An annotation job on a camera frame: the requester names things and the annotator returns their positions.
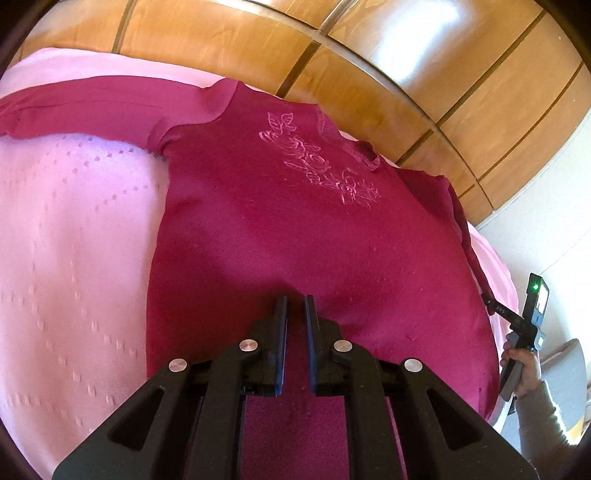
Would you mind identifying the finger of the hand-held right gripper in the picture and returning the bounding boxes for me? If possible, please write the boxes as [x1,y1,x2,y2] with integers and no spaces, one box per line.
[480,291,525,325]

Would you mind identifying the person's right hand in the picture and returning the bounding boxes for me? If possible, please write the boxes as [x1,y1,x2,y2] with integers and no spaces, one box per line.
[502,332,544,398]

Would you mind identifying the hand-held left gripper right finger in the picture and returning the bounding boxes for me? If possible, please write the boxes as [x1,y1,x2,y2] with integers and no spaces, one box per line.
[303,294,539,480]

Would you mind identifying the magenta embroidered sweater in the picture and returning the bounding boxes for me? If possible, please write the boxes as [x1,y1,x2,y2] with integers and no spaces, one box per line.
[0,78,502,480]

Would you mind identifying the pink knitted blanket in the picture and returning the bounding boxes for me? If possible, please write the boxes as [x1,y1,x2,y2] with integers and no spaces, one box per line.
[0,46,520,476]

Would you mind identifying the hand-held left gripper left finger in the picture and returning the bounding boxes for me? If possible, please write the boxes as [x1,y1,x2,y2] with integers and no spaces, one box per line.
[52,295,289,480]

